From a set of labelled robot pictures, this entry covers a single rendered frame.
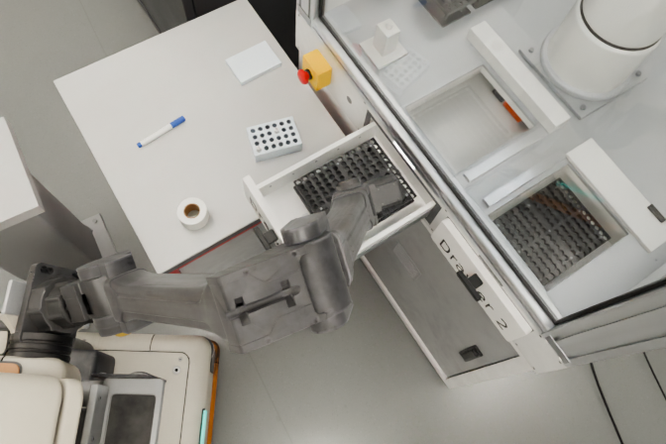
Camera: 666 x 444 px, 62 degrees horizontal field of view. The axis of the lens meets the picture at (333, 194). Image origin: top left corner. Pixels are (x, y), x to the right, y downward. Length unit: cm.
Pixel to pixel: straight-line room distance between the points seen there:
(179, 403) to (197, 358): 14
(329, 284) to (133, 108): 110
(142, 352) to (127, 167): 62
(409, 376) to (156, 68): 133
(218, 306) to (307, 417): 154
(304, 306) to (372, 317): 157
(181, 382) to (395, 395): 75
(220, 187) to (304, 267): 90
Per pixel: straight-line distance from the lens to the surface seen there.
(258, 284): 52
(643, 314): 94
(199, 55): 162
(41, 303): 90
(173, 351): 182
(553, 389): 226
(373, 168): 131
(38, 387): 77
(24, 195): 153
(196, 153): 146
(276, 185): 129
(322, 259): 53
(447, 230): 124
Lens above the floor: 205
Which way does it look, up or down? 67 degrees down
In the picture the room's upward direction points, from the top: 10 degrees clockwise
